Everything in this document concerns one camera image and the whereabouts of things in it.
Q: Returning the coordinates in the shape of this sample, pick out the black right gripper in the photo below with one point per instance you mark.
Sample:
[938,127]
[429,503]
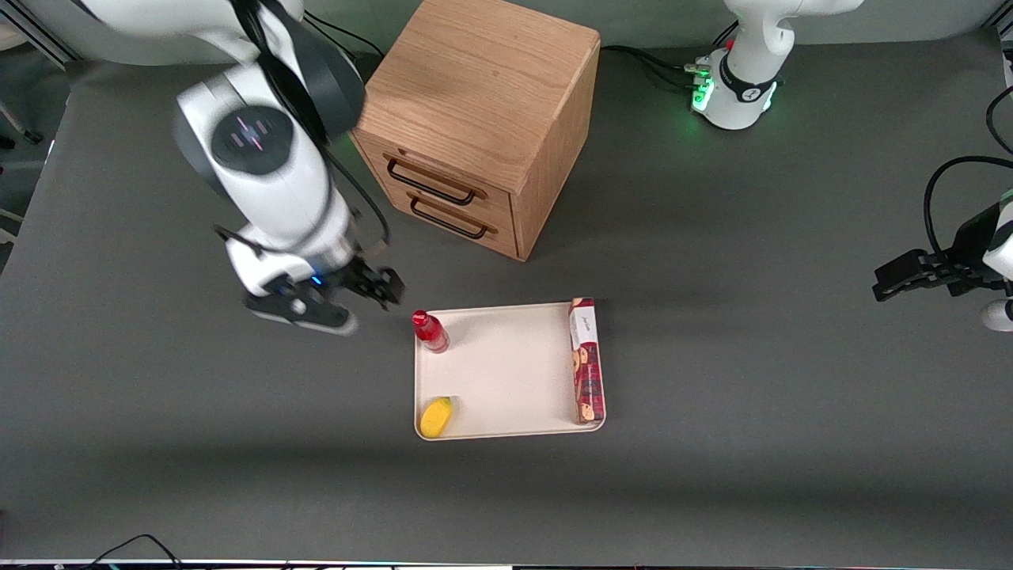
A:
[363,279]

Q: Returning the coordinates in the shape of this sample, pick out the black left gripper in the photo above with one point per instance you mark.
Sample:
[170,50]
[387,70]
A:
[967,247]

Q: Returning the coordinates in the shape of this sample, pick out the red coke bottle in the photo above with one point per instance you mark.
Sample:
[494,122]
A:
[434,334]

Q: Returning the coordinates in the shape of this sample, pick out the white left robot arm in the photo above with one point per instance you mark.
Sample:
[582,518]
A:
[752,55]

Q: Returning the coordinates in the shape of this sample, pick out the cream plastic tray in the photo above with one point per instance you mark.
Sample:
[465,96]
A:
[506,364]

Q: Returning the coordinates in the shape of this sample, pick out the yellow toy mango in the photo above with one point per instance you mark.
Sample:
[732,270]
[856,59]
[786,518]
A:
[436,418]

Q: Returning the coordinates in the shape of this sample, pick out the wooden drawer cabinet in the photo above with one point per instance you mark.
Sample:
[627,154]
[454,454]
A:
[475,87]

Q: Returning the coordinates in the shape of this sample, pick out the red cookie box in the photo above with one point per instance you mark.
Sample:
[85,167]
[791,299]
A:
[589,380]

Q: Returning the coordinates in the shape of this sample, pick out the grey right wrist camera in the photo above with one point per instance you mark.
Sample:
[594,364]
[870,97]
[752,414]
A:
[316,323]

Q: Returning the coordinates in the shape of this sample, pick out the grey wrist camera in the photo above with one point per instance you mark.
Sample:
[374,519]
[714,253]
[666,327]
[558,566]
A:
[999,315]
[316,323]

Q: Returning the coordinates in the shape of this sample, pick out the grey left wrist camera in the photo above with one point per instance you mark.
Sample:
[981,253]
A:
[999,315]

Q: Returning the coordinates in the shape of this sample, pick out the grey metal frame strut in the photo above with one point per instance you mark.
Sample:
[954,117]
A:
[39,36]

